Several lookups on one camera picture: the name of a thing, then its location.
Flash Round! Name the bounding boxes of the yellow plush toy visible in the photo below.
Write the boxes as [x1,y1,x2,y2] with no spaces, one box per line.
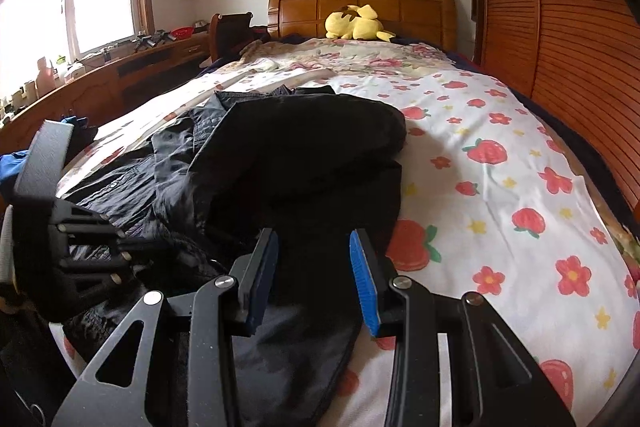
[325,4,394,44]

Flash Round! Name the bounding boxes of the wooden chair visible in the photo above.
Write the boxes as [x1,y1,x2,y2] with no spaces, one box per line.
[209,12,256,64]

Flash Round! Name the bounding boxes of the black device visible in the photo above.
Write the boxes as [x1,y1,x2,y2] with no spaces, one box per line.
[134,29,174,53]

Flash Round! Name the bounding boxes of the bed with floral sheet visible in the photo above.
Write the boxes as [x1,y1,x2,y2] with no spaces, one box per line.
[57,38,640,427]

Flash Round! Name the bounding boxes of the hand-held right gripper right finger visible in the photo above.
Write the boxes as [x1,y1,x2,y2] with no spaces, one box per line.
[348,228,577,427]

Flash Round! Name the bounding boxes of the pink bottle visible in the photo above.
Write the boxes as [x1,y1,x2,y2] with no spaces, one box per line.
[36,56,54,90]

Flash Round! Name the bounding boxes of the wooden bed headboard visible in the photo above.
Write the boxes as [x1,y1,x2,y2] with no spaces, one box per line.
[267,0,458,54]

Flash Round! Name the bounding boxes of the dark blue blanket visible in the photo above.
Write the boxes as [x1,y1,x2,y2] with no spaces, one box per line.
[442,47,640,215]

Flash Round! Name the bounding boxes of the blue garment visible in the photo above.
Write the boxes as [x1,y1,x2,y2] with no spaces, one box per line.
[0,116,91,208]

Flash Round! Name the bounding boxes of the black jacket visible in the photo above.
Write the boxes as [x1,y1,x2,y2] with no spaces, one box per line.
[50,85,407,427]

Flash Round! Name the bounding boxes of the wooden slatted wardrobe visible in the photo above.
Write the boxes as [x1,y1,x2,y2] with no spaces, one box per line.
[462,0,640,214]

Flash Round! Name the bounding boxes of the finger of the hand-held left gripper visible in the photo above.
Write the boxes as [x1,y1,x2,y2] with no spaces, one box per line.
[11,119,76,228]
[47,202,133,308]

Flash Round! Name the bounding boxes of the long wooden desk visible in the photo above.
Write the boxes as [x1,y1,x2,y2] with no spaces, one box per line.
[0,32,211,144]

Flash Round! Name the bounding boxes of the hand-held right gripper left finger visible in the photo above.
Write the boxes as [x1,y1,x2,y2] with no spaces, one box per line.
[51,228,280,427]

